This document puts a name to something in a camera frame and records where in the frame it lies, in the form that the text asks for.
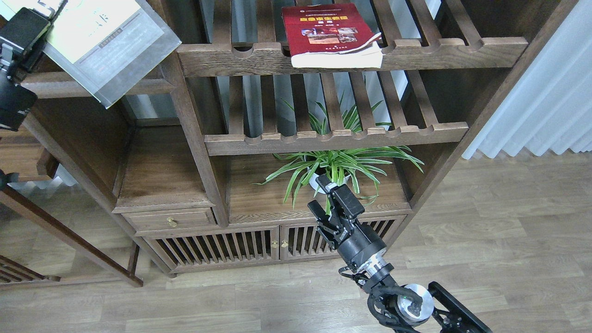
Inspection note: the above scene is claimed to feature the brass drawer knob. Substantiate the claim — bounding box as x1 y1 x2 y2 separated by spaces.
166 217 178 228

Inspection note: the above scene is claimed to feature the white sheer curtain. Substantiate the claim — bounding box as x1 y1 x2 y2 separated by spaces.
462 0 592 160

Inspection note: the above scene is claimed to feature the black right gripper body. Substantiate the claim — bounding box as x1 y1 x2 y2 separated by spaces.
317 215 388 274

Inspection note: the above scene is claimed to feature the red cover book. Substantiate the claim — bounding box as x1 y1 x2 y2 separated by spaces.
282 3 383 69

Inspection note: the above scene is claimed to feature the green and black book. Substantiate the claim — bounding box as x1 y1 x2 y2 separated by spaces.
0 0 182 109

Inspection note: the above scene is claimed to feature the dark wooden bookshelf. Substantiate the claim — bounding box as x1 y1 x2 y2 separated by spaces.
24 0 577 277

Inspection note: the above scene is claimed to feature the wooden side furniture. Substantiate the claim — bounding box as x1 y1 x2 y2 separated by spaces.
0 125 144 288

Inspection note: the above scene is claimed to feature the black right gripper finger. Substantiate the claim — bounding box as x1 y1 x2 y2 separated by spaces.
317 175 364 221
307 200 336 232

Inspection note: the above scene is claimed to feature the white plant pot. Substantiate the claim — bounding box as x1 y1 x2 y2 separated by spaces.
307 167 352 194

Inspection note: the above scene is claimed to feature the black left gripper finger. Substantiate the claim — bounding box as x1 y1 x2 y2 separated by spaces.
0 7 51 53

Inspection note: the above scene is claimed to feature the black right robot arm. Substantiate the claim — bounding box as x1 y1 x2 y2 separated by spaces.
308 175 491 333

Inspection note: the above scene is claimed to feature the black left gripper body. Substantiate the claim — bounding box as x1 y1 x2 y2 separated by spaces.
1 37 44 84

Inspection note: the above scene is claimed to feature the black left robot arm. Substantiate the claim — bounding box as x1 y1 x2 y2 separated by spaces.
0 7 52 131

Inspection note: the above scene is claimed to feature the green spider plant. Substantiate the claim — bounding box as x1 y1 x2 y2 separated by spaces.
253 101 424 207

